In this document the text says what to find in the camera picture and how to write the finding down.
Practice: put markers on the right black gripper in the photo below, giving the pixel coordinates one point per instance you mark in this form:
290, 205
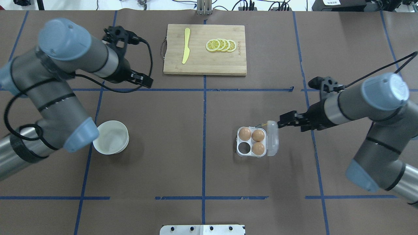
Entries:
315, 117

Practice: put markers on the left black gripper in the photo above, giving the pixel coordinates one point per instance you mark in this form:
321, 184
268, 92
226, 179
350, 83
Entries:
123, 70

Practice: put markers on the clear plastic egg box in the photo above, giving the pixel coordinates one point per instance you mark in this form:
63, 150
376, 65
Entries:
271, 141

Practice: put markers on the brown egg from bowl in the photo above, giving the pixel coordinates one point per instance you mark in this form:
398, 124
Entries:
244, 133

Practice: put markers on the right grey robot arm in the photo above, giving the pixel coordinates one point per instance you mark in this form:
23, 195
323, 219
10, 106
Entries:
384, 99

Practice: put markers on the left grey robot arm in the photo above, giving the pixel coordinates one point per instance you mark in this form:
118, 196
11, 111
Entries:
41, 74

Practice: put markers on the brown egg upper in box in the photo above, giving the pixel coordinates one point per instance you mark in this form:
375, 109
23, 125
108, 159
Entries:
258, 135

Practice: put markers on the brown egg in box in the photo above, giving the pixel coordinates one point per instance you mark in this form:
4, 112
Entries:
258, 135
258, 148

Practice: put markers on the brown egg lower in box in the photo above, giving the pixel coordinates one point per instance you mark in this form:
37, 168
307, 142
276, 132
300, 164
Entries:
258, 148

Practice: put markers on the yellow plastic knife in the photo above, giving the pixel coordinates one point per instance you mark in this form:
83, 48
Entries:
186, 51

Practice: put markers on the bamboo cutting board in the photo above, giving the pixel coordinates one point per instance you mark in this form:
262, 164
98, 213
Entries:
200, 61

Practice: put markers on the lemon slice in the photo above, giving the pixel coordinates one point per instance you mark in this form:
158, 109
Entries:
232, 46
222, 44
226, 45
213, 45

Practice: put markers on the white bowl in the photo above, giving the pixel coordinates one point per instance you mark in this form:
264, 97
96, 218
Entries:
113, 137

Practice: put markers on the black device on back table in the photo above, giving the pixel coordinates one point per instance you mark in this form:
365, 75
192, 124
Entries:
347, 5

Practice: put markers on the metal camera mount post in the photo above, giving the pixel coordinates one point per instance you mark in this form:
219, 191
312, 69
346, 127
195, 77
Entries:
204, 7

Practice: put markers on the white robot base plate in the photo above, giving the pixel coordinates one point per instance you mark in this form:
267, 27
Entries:
220, 229

